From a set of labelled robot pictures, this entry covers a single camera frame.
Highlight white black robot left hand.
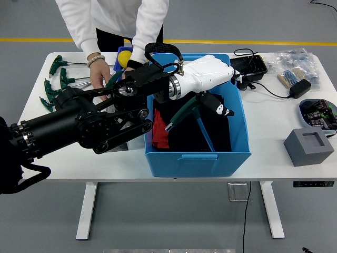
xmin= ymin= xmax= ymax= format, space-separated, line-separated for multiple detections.
xmin=180 ymin=54 xmax=242 ymax=118

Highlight person's right hand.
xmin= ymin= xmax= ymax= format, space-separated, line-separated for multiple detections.
xmin=89 ymin=59 xmax=111 ymax=101

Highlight person's left hand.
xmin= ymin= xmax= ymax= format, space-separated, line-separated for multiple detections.
xmin=121 ymin=67 xmax=135 ymax=80

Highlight large green T-handle wrench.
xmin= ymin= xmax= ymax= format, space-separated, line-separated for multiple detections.
xmin=165 ymin=94 xmax=216 ymax=153

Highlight large light blue box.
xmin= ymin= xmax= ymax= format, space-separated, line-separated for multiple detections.
xmin=144 ymin=53 xmax=252 ymax=178

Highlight black wristwatch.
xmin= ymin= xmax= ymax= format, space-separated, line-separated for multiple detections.
xmin=127 ymin=59 xmax=145 ymax=70

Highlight small dark blue bin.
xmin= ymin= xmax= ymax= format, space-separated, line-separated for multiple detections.
xmin=113 ymin=46 xmax=134 ymax=77

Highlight yellow lemon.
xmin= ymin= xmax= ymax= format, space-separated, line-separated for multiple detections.
xmin=117 ymin=50 xmax=132 ymax=70

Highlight black plastic tray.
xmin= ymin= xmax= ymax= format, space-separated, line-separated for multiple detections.
xmin=230 ymin=55 xmax=269 ymax=80

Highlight white table leg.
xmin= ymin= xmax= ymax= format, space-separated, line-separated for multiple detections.
xmin=259 ymin=181 xmax=285 ymax=240
xmin=75 ymin=181 xmax=98 ymax=241

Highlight person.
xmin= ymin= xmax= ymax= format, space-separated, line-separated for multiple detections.
xmin=55 ymin=0 xmax=170 ymax=64

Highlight black table control panel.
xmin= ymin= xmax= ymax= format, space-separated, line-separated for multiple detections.
xmin=293 ymin=180 xmax=335 ymax=188

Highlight black cloth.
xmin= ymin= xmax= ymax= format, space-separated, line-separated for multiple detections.
xmin=152 ymin=92 xmax=232 ymax=152

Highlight red cloth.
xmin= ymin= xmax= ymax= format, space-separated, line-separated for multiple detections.
xmin=152 ymin=108 xmax=171 ymax=148

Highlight resistor tape bundle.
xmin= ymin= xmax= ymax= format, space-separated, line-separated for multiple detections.
xmin=277 ymin=67 xmax=308 ymax=89

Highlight clear bag of parts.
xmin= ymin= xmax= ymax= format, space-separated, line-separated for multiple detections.
xmin=267 ymin=48 xmax=321 ymax=92

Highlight metal floor plate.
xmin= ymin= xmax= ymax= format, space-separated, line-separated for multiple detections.
xmin=227 ymin=182 xmax=250 ymax=202

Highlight black power adapter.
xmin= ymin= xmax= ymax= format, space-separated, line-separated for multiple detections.
xmin=289 ymin=79 xmax=312 ymax=100

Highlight grey block with square recess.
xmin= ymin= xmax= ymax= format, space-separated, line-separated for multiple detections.
xmin=283 ymin=128 xmax=335 ymax=167

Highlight light blue dish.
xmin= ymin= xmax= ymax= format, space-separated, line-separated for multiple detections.
xmin=299 ymin=99 xmax=337 ymax=137

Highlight bead bracelet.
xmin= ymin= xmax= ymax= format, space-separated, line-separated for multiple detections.
xmin=86 ymin=53 xmax=106 ymax=68

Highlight black cord plug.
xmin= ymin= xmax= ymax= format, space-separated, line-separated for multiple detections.
xmin=237 ymin=77 xmax=256 ymax=91

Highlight black adapter cord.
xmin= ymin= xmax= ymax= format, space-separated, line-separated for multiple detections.
xmin=233 ymin=48 xmax=292 ymax=100

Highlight black floor cable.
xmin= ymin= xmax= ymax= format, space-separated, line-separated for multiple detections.
xmin=241 ymin=181 xmax=252 ymax=253
xmin=309 ymin=0 xmax=337 ymax=13

